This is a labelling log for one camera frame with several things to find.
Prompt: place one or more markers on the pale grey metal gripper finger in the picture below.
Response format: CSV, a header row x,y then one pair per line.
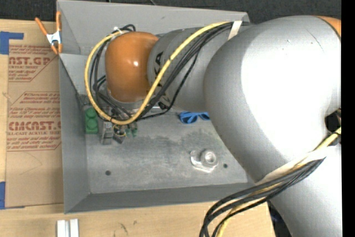
x,y
106,131

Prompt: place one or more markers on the green toy building block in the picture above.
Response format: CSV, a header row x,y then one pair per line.
x,y
91,120

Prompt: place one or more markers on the grey metal bin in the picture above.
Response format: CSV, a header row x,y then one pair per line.
x,y
155,152

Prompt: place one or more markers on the brown cardboard board, red print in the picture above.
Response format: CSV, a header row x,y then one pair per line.
x,y
30,108

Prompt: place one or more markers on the blue sunglasses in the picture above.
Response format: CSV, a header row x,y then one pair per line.
x,y
191,117

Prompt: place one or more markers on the clear glass thing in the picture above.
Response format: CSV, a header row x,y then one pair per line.
x,y
204,159

